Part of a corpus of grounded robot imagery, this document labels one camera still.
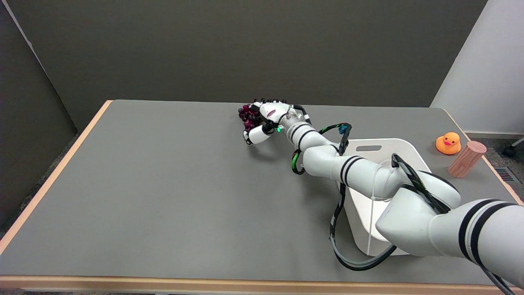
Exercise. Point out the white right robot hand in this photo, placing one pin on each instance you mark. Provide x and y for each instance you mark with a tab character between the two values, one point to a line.
268	116

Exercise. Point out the dark red grape bunch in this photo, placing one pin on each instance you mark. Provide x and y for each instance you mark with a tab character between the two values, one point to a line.
248	116

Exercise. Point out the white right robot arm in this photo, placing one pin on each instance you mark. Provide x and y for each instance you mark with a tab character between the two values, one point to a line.
389	192

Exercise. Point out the white plastic bin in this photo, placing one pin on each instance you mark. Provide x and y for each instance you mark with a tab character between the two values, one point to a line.
380	180

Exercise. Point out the orange rubber duck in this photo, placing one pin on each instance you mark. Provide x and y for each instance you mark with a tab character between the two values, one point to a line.
448	144

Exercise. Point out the pink wooden cylinder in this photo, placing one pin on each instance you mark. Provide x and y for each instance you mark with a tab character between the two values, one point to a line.
467	159

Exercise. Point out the black chair caster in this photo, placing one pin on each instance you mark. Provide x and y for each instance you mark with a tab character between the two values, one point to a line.
510	150

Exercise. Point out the floor vent grille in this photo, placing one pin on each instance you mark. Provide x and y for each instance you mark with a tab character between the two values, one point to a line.
506	174

